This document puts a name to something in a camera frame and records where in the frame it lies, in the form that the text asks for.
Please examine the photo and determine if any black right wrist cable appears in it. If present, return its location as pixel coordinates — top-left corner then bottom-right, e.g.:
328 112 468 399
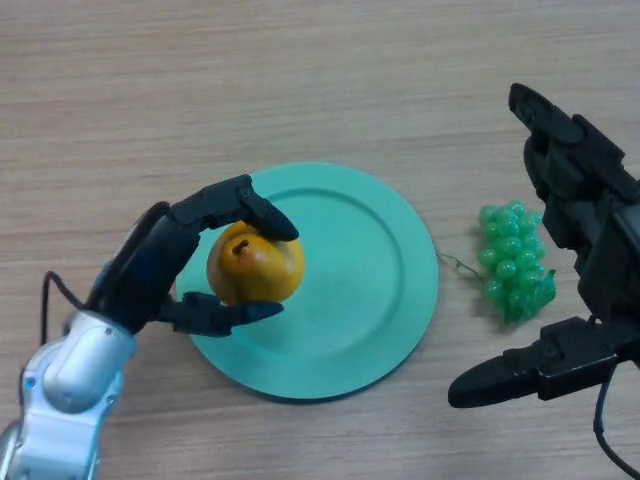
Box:
592 367 640 480

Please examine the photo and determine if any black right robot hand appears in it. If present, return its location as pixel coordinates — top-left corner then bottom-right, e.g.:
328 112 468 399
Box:
447 82 640 410

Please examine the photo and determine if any teal round plate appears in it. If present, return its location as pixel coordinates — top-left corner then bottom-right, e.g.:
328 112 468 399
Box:
174 161 440 401

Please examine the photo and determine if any yellow pear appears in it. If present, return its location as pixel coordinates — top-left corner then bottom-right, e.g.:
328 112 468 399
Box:
206 221 306 307

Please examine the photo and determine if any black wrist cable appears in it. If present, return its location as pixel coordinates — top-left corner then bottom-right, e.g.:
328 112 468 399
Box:
38 202 171 349
592 367 640 480

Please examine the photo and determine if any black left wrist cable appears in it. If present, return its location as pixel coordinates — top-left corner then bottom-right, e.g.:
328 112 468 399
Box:
38 202 171 349

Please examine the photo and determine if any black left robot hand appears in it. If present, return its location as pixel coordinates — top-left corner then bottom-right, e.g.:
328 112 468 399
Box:
84 173 300 339

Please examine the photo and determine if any green grape bunch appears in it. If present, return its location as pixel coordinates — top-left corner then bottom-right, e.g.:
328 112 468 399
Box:
437 200 557 325

